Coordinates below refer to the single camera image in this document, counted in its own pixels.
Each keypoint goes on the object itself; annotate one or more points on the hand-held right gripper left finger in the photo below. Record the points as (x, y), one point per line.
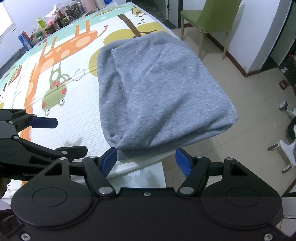
(109, 160)

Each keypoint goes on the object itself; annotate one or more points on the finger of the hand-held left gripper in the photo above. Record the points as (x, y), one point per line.
(45, 122)
(46, 151)

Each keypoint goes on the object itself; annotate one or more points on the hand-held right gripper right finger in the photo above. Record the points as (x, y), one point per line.
(183, 162)

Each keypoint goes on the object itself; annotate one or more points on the grey sweatshirt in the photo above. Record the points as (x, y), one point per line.
(161, 92)

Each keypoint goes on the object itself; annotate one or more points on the printed play mat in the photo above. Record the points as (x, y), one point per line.
(76, 111)

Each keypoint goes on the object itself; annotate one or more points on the blue snack can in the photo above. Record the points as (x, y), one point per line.
(26, 41)

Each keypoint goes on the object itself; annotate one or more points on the green white plastic bottle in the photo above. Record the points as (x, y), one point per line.
(41, 23)

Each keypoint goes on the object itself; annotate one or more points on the pink pig toy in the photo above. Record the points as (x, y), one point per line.
(52, 21)

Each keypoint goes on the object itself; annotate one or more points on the white ride-on toy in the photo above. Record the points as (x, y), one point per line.
(286, 148)

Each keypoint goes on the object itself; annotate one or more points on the cluster of jars and containers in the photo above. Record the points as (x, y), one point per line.
(64, 18)

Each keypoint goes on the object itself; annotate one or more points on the pink tumbler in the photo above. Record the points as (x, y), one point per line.
(89, 4)

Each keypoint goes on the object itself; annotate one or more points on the white thermos bottle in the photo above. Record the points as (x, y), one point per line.
(100, 2)

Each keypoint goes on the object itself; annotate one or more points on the dark clutter pile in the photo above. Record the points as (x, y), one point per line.
(288, 69)

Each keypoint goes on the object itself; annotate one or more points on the green chair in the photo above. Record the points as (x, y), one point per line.
(212, 16)

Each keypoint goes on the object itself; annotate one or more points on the black framed doorway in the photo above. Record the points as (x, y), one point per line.
(286, 46)

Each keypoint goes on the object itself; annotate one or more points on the wall window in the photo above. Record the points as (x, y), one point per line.
(5, 23)

